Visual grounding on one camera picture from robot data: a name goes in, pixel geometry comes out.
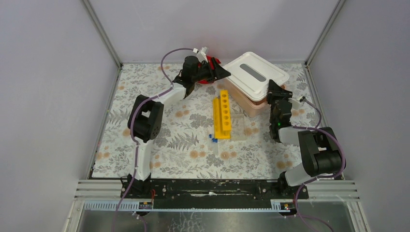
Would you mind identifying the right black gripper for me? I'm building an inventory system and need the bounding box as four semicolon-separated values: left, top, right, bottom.
266;80;293;125

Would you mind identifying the white plastic box lid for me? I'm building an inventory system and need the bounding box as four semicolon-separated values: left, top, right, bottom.
223;52;290;102

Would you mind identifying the pink plastic storage box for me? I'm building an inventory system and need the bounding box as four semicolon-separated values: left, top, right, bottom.
224;80;270;117

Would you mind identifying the yellow test tube rack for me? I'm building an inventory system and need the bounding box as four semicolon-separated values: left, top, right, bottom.
212;90;232;140

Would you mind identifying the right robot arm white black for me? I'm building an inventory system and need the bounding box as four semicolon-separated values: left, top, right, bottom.
267;80;346;199

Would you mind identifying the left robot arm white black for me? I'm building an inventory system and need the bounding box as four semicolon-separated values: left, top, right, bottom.
127;56;231;199

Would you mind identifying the red cloth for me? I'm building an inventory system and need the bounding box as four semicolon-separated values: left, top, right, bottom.
195;57;221;84

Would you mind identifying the clear plastic container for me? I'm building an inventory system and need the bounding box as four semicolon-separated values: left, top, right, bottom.
231;114;247;141

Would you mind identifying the floral table mat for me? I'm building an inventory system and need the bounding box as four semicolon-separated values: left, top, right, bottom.
91;64;301;179

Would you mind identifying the clear tube blue cap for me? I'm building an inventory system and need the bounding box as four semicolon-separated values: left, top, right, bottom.
208;134;219;156
210;138;219;156

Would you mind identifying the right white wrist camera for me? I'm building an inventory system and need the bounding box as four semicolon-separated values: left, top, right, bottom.
288;96;305;110

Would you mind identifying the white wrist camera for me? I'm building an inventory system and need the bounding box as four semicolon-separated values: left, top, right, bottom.
192;46;208;63
288;96;305;110

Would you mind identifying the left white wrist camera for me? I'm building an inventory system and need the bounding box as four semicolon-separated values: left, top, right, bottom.
192;46;208;63

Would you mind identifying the white slotted cable duct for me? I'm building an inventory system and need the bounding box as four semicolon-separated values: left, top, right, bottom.
84;200;295;213

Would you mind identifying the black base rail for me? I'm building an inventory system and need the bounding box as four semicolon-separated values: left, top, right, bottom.
120;175;309;206

